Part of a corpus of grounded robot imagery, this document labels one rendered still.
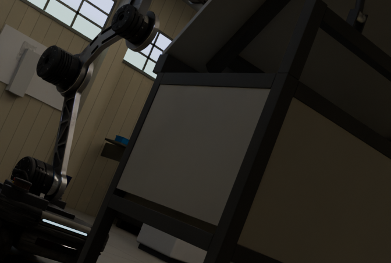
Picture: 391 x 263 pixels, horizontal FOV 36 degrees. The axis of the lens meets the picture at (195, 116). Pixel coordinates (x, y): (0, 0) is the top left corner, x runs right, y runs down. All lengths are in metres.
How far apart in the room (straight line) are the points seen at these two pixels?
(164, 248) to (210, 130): 4.62
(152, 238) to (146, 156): 4.56
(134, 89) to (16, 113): 2.00
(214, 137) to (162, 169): 0.21
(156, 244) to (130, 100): 3.83
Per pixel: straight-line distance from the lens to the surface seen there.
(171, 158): 1.60
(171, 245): 6.04
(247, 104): 1.44
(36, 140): 8.83
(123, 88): 9.45
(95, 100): 8.87
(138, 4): 2.70
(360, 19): 1.56
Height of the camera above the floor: 0.39
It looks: 10 degrees up
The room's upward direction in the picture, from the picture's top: 22 degrees clockwise
